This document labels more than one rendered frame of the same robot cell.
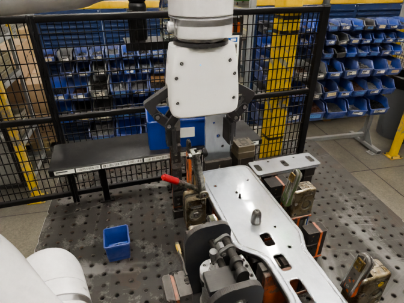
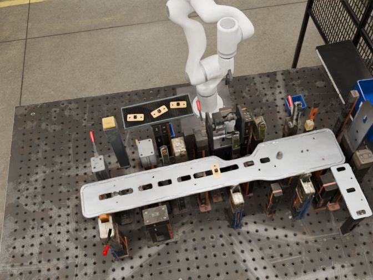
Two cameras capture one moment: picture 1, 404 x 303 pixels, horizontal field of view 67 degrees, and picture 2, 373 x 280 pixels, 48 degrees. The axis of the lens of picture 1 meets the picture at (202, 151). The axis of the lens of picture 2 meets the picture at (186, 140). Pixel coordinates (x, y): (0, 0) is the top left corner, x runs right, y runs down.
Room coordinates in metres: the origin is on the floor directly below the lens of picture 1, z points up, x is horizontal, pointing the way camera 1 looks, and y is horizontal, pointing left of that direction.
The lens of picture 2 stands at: (0.44, -1.23, 2.96)
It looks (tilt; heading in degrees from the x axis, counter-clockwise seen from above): 59 degrees down; 100
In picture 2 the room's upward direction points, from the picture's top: 6 degrees counter-clockwise
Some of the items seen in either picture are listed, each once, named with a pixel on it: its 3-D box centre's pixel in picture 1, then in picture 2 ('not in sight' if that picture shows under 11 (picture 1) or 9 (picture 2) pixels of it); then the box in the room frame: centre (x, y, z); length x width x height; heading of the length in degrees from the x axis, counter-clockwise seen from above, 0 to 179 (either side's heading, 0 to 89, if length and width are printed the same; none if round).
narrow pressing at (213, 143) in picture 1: (219, 122); (360, 125); (1.11, -0.07, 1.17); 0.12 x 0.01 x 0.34; 107
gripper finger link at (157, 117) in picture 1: (164, 131); not in sight; (0.42, 0.06, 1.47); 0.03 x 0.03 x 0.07; 17
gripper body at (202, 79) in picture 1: (201, 73); (226, 59); (0.44, 0.00, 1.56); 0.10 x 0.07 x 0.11; 107
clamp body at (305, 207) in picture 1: (295, 223); (301, 199); (0.86, -0.35, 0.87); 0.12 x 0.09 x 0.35; 107
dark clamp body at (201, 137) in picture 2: not in sight; (201, 150); (0.32, -0.09, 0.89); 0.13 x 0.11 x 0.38; 107
